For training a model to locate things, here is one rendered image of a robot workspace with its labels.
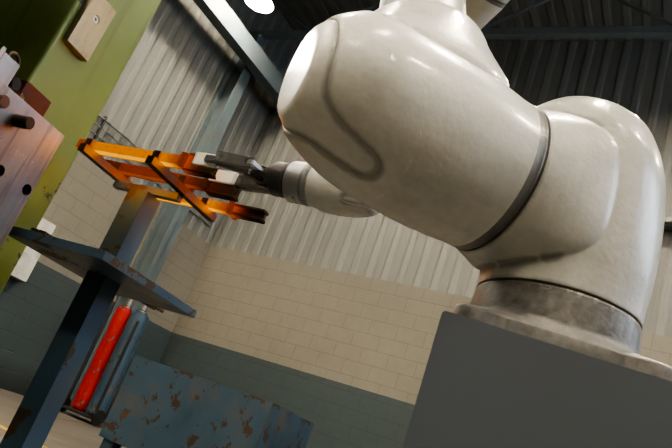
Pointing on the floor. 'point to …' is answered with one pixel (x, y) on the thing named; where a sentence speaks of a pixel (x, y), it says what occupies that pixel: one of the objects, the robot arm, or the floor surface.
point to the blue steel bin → (195, 414)
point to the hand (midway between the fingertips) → (213, 168)
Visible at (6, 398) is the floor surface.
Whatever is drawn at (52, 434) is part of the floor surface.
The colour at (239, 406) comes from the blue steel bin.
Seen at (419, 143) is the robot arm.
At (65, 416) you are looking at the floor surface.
